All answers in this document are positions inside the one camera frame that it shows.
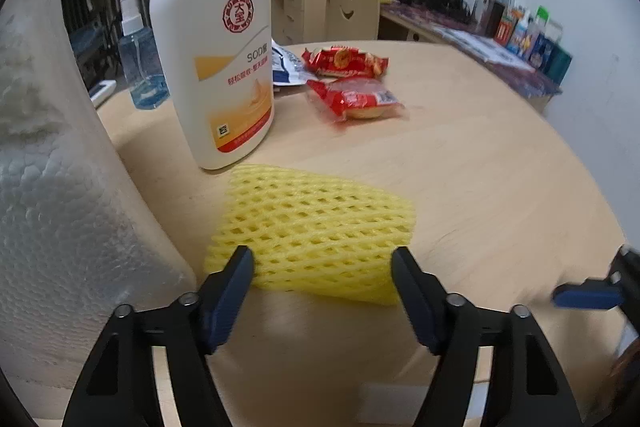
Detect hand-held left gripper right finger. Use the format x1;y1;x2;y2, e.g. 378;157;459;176
390;246;583;427

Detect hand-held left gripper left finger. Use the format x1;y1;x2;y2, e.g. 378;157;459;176
62;245;256;427

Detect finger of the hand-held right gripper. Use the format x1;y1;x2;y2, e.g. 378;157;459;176
551;244;640;311

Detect yellow foam fruit net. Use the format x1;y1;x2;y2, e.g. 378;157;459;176
203;164;417;307

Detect white styrofoam box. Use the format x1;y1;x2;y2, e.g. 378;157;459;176
0;0;199;408

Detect red snack packet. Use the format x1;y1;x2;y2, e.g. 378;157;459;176
305;76;406;124
301;46;390;80

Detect desk with patterned cover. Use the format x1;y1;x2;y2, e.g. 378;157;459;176
377;0;564;114

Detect blue white packet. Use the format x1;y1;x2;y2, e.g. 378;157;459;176
270;39;307;88

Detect white remote control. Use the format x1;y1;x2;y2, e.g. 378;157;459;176
89;79;117;106

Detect clear blue spray bottle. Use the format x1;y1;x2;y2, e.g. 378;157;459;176
117;0;169;110

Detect row of bottles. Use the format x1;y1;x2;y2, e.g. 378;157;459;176
475;0;574;84

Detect printed papers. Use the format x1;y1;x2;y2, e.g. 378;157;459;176
434;24;534;73

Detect white lotion bottle red cap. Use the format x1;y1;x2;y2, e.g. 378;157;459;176
149;0;276;172

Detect wooden chair with smiley face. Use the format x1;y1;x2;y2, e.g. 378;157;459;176
323;0;382;43

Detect light wooden desk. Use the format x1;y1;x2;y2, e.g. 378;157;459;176
270;0;332;46

